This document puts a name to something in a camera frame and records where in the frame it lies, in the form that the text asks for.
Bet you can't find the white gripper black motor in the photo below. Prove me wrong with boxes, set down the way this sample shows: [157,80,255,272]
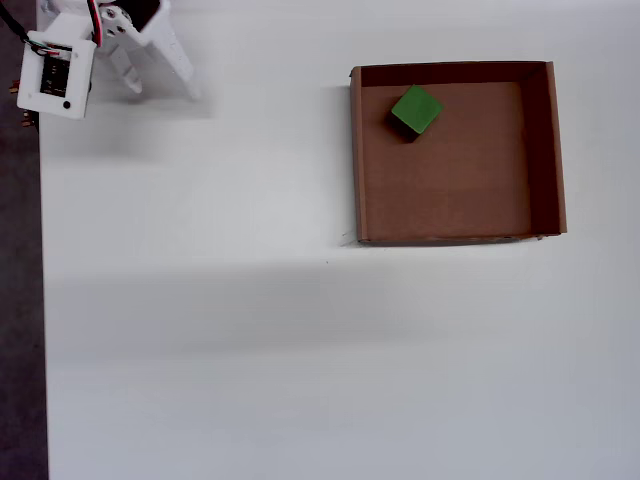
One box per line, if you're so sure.
[97,0,203,100]

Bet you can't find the green cube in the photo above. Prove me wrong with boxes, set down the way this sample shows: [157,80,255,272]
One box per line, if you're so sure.
[388,83,446,144]

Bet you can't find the brown cardboard box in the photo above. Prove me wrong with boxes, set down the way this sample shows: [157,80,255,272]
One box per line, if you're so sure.
[348,59,569,247]

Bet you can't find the red gripper servo cable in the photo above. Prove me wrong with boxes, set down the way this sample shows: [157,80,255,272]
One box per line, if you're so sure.
[85,0,107,49]

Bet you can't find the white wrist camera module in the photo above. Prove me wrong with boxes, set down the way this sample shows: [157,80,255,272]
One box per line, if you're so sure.
[16,12,97,121]

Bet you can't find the black camera cable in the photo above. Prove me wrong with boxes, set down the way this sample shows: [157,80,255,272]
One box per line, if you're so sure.
[0,3,32,47]

